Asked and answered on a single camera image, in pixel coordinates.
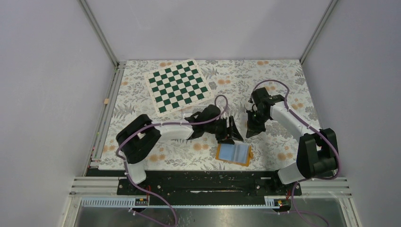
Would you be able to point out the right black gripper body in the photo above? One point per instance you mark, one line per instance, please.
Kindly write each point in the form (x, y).
(256, 117)

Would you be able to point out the green white chessboard mat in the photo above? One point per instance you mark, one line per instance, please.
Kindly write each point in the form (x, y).
(177, 86)

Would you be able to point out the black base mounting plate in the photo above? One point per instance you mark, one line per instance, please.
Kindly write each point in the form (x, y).
(208, 187)

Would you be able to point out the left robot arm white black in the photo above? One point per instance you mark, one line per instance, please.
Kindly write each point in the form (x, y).
(138, 138)

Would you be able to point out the floral tablecloth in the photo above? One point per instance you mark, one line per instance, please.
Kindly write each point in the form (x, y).
(232, 81)

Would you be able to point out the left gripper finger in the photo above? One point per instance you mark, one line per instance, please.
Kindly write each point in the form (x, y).
(233, 133)
(226, 141)

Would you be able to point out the clear plastic box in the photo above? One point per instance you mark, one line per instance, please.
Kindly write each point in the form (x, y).
(188, 111)

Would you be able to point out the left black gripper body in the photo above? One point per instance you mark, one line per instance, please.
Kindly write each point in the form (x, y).
(222, 131)

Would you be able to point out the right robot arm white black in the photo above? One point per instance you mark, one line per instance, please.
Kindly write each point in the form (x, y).
(317, 149)

